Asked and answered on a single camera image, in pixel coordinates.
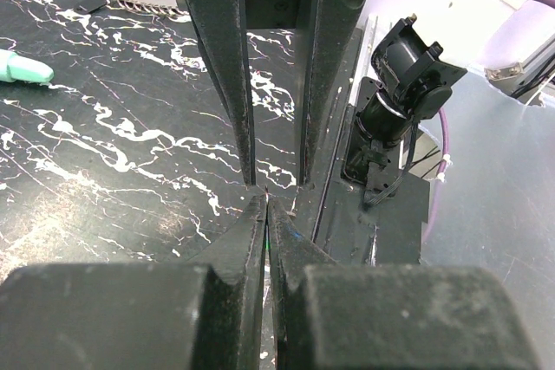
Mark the black key fob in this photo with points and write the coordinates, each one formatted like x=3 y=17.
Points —
x=85 y=7

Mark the black right arm base motor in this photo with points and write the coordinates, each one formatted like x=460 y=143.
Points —
x=412 y=85

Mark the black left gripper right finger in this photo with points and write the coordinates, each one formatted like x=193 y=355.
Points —
x=329 y=316

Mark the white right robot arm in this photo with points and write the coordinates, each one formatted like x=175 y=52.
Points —
x=462 y=27

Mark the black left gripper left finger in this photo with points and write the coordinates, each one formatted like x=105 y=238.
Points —
x=204 y=313

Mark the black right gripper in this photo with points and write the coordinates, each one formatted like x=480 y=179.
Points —
x=323 y=29

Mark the aluminium rail frame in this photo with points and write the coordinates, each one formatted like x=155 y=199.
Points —
x=520 y=77

